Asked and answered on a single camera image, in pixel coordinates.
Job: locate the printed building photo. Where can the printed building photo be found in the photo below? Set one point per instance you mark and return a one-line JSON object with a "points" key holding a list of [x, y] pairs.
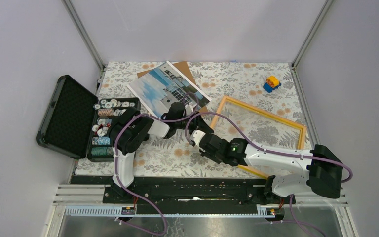
{"points": [[156, 88]]}

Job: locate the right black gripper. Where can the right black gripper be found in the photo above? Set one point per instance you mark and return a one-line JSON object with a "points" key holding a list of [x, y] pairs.
{"points": [[203, 152]]}

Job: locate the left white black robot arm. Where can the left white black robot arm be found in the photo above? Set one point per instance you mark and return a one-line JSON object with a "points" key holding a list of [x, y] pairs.
{"points": [[132, 128]]}

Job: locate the aluminium rail front frame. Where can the aluminium rail front frame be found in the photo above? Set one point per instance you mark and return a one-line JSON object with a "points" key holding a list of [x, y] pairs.
{"points": [[89, 194]]}

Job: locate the right aluminium corner post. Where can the right aluminium corner post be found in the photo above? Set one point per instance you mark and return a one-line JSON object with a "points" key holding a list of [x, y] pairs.
{"points": [[312, 32]]}

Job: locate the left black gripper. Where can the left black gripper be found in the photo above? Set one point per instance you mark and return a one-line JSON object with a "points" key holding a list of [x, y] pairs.
{"points": [[199, 123]]}

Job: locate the yellow wooden picture frame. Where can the yellow wooden picture frame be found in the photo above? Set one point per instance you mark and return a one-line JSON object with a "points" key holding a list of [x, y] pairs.
{"points": [[302, 129]]}

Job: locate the black poker chip case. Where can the black poker chip case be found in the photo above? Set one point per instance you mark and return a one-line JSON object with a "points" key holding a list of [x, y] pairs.
{"points": [[76, 121]]}

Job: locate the floral patterned table mat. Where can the floral patterned table mat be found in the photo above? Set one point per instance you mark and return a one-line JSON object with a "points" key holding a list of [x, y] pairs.
{"points": [[174, 157]]}

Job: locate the aluminium corner post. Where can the aluminium corner post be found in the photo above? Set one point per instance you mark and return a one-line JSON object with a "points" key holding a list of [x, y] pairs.
{"points": [[71, 10], [312, 32]]}

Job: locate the yellow blue toy car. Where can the yellow blue toy car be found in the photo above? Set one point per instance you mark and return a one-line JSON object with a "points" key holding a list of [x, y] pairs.
{"points": [[272, 83]]}

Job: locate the left aluminium corner post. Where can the left aluminium corner post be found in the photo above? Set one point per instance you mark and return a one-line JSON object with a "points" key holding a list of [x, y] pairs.
{"points": [[71, 10]]}

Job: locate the brown cardboard backing board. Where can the brown cardboard backing board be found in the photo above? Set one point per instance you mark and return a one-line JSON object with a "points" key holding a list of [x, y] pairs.
{"points": [[183, 68]]}

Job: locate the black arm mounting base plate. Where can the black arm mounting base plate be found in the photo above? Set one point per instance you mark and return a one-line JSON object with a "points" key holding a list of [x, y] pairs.
{"points": [[174, 195]]}

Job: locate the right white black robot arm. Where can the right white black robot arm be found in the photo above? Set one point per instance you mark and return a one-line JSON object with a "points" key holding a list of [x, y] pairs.
{"points": [[317, 170]]}

